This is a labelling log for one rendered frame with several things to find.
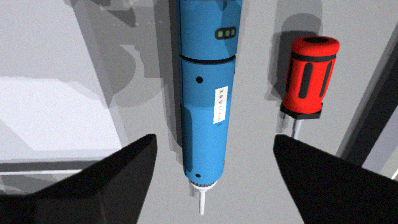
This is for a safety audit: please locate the blue electric screwdriver barrel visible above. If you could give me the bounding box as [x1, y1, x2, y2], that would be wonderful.
[176, 0, 243, 215]

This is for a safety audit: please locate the red hand screwdriver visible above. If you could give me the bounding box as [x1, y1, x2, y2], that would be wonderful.
[280, 36, 340, 140]

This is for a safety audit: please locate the shallow grey rectangular tray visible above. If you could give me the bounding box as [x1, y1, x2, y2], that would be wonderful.
[0, 0, 129, 175]

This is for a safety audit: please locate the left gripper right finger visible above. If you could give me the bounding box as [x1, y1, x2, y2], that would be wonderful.
[273, 134, 398, 224]

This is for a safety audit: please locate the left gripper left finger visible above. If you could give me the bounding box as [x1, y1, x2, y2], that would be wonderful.
[0, 134, 157, 224]

